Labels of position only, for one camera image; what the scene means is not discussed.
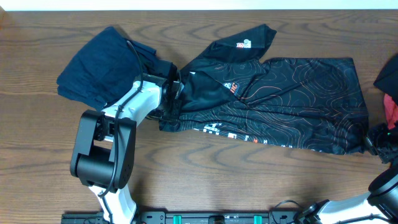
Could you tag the red cloth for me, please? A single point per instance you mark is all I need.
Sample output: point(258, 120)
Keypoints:
point(390, 109)

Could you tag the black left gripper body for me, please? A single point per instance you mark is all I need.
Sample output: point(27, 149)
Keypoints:
point(171, 112)

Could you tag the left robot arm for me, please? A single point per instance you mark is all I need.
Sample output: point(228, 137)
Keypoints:
point(103, 154)

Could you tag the folded dark blue garment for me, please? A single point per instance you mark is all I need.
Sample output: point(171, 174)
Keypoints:
point(105, 68)

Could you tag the black orange patterned sports jersey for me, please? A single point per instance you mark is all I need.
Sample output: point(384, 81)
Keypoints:
point(306, 103)

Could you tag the black fabric at right edge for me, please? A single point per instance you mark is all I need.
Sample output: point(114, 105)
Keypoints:
point(386, 81)

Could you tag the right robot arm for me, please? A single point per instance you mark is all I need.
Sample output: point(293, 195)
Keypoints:
point(379, 203)

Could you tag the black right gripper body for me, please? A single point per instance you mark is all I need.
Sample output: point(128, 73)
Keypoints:
point(382, 143)

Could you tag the black aluminium mounting rail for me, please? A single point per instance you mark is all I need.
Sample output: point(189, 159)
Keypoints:
point(158, 217)

